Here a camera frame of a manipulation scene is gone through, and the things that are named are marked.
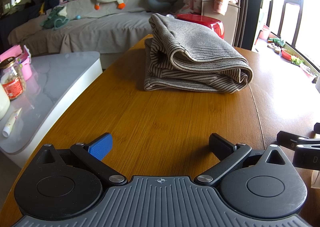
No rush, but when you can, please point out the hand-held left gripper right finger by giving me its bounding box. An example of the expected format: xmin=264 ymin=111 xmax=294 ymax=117
xmin=194 ymin=133 xmax=288 ymax=188

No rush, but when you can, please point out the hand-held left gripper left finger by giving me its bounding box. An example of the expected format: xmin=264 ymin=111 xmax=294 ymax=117
xmin=37 ymin=133 xmax=128 ymax=187

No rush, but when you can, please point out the grey striped knit garment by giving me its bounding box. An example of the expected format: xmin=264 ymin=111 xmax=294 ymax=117
xmin=144 ymin=13 xmax=254 ymax=94

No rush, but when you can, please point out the red toy container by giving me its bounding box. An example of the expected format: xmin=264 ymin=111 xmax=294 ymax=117
xmin=281 ymin=48 xmax=298 ymax=61

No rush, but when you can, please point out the white marble side table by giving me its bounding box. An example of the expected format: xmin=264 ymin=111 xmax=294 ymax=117
xmin=0 ymin=51 xmax=103 ymax=169

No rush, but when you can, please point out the white squeeze tube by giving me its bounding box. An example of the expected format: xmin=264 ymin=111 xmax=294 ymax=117
xmin=2 ymin=107 xmax=23 ymax=138

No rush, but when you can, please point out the green toy pile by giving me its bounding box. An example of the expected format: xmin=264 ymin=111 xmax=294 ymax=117
xmin=267 ymin=38 xmax=285 ymax=48

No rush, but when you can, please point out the white round container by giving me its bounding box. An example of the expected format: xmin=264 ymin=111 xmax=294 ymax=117
xmin=0 ymin=83 xmax=11 ymax=120

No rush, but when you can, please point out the glass jar of peanuts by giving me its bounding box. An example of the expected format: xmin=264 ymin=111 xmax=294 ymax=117
xmin=0 ymin=56 xmax=27 ymax=100

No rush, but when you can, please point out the pink storage box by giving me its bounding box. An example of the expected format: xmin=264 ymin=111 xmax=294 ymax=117
xmin=0 ymin=44 xmax=33 ymax=81

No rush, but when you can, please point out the pink cup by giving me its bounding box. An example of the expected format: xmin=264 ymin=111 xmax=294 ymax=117
xmin=259 ymin=24 xmax=271 ymax=40

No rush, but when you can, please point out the grey covered sofa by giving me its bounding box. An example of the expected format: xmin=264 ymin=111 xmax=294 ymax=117
xmin=7 ymin=0 xmax=208 ymax=70

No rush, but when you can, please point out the red plastic stool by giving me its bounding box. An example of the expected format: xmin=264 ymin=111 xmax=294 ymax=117
xmin=175 ymin=14 xmax=225 ymax=40

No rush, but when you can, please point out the green dinosaur plush toy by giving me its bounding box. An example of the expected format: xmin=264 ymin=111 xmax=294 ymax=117
xmin=40 ymin=6 xmax=71 ymax=30

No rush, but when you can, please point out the brown curtain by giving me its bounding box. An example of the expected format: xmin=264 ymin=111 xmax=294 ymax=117
xmin=232 ymin=0 xmax=264 ymax=51

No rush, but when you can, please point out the brown window frame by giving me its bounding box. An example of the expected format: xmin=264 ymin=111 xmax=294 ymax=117
xmin=265 ymin=0 xmax=320 ymax=72

